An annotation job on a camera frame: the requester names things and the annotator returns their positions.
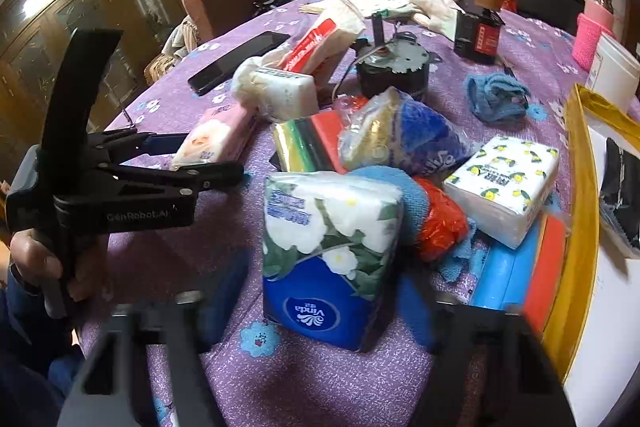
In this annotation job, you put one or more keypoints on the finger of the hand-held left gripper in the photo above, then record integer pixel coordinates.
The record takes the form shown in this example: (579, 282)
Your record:
(220, 174)
(167, 144)

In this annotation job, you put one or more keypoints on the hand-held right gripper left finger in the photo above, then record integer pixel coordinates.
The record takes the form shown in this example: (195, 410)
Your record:
(225, 297)

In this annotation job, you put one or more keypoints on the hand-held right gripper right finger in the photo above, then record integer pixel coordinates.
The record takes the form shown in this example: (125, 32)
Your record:
(415, 312)

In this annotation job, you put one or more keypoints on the pink tissue pack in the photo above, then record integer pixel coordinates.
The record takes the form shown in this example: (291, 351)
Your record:
(215, 139)

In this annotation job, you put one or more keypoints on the multicoloured sponge pack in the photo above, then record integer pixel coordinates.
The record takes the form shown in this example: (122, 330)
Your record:
(310, 142)

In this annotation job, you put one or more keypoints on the red mesh bag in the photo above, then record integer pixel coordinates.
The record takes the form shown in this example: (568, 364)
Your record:
(442, 219)

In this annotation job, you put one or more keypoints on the white bagged tissue pack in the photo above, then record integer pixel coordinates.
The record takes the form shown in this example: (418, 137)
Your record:
(285, 94)

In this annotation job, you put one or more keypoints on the blue floral tissue pack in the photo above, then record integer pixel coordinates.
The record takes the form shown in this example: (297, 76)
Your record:
(325, 257)

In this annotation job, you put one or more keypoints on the blue and orange sponge pack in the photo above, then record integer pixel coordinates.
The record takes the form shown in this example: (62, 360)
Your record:
(515, 272)

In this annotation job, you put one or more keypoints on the lemon print tissue pack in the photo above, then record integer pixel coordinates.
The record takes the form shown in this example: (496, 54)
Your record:
(505, 187)

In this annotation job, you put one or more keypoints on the red and white tissue pack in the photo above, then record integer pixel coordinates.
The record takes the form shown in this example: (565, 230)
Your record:
(320, 42)

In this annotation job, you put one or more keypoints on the yellow cardboard box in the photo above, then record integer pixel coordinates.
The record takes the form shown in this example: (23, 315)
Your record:
(575, 232)

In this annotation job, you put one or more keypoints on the bagged dark blue cloth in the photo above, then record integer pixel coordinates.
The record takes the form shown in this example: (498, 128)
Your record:
(415, 132)

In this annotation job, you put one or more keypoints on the dark blue rag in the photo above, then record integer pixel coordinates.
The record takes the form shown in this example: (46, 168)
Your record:
(497, 99)

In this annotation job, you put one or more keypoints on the person's left forearm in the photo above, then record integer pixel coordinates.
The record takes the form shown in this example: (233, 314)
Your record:
(25, 347)

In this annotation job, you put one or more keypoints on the person's left hand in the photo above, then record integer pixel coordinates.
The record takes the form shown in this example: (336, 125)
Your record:
(27, 262)

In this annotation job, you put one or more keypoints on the beige patterned cloth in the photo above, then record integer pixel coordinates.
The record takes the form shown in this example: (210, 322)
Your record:
(176, 39)

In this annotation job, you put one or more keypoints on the black phone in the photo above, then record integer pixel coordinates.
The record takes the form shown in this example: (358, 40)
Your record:
(235, 59)

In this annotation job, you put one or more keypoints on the dark wooden cabinet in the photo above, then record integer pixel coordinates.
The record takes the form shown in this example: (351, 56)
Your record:
(75, 7)

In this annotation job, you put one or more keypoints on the black electric motor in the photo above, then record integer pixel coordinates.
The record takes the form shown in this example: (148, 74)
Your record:
(395, 69)

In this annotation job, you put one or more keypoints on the white paper notebook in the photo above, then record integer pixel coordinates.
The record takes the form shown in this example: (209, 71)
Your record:
(370, 2)

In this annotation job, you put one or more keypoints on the black snack packet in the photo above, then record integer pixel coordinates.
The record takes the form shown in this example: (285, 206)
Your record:
(622, 197)

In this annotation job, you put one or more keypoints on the black pen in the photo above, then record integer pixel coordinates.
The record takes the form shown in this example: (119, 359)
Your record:
(509, 68)

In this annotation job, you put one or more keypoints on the white glove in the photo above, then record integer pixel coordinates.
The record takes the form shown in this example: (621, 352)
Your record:
(432, 4)

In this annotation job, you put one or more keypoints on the red and black box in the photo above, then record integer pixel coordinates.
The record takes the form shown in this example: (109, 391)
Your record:
(477, 39)

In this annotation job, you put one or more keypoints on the white plastic jar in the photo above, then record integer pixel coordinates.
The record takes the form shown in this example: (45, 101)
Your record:
(615, 69)

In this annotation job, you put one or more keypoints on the pink knit sleeved bottle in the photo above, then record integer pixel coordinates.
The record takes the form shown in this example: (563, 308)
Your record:
(592, 37)

